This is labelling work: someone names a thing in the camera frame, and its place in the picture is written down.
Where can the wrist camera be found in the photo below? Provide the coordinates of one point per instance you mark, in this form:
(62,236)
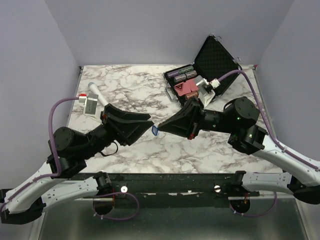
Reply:
(90,102)
(206,89)

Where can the black table front rail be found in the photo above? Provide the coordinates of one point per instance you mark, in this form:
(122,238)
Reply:
(165,190)

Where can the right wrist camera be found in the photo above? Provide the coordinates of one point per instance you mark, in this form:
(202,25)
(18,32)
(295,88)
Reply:
(206,89)

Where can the white microphone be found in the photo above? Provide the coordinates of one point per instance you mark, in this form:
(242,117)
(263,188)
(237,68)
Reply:
(95,90)

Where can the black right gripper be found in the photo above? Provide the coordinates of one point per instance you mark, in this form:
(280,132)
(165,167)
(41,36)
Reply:
(187,121)

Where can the brown chip stack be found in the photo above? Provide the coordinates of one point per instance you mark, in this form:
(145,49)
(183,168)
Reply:
(191,94)

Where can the blue plastic key tag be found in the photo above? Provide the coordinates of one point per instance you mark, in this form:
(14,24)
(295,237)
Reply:
(155,130)

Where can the green chip stack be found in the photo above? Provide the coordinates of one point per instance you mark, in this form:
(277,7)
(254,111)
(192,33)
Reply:
(185,69)

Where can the pink playing card deck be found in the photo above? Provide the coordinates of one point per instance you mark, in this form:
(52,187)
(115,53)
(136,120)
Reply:
(182,88)

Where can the purple chip stack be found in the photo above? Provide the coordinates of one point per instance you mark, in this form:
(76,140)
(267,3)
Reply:
(173,74)

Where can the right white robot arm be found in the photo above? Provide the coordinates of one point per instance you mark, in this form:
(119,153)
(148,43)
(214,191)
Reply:
(301,175)

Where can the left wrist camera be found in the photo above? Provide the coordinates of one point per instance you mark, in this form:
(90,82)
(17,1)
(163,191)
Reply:
(90,102)

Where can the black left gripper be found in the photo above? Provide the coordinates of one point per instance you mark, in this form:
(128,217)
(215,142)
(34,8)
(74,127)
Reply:
(127,131)

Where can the black poker chip case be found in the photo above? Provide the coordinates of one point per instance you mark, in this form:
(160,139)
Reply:
(212,62)

